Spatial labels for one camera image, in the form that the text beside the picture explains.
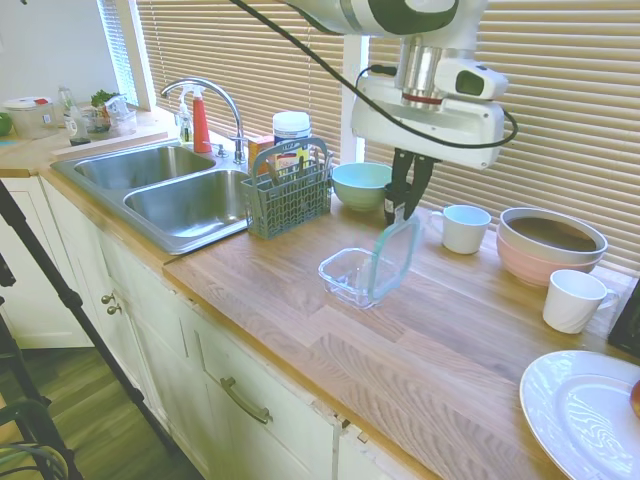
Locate dark cup with sticker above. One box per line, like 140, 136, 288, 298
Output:
383, 182, 419, 226

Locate chrome kitchen faucet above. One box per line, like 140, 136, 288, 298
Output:
159, 77, 250, 166

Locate black toaster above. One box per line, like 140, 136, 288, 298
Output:
607, 277, 640, 359

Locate wide white mug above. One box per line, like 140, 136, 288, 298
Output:
429, 203, 492, 255

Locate teal rimmed container lid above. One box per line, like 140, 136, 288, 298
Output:
367, 204, 423, 307

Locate tall white cup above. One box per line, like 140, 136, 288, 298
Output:
542, 269, 621, 335

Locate green leafy herbs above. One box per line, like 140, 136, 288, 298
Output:
89, 89, 121, 109

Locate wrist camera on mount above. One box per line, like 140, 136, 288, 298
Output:
434, 57, 510, 104

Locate clear glass food container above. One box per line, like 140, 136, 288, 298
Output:
318, 246, 401, 310

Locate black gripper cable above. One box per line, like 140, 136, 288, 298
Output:
227, 0, 519, 150

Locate black camera stand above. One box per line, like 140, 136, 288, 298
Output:
0, 177, 174, 480

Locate stainless steel sink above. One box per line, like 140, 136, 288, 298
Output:
49, 142, 261, 256

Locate clear glass bottle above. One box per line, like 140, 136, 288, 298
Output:
56, 85, 76, 121

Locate plastic tub with white lid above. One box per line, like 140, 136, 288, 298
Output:
2, 96, 56, 140

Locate white base cabinet run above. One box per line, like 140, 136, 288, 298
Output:
0, 169, 451, 480

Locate white wipes canister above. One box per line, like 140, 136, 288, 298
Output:
272, 111, 312, 151

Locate wide beige window blind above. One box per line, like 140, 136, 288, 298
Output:
135, 0, 347, 151
367, 0, 640, 274

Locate dark green clamp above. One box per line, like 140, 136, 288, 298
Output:
0, 397, 54, 451

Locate dark green hose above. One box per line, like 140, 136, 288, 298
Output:
0, 442, 69, 480

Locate mint green bowl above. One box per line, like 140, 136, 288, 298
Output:
331, 162, 394, 212

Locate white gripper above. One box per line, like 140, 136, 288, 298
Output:
349, 74, 505, 220

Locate grey plastic cutlery basket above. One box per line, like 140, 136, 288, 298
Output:
240, 135, 334, 240

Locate metal bar cabinet handle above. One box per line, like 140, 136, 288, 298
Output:
219, 377, 274, 426

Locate narrow beige window blind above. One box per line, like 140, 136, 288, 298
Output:
97, 0, 140, 109

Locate pink bowl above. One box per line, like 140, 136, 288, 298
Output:
496, 227, 606, 289

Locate orange cardboard box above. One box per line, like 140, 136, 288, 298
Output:
248, 133, 276, 176

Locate white dinner plate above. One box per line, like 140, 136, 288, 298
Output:
518, 349, 640, 480

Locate grey bowl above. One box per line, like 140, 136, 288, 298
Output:
499, 207, 609, 265

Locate red spray bottle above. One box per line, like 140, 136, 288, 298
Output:
175, 83, 214, 154

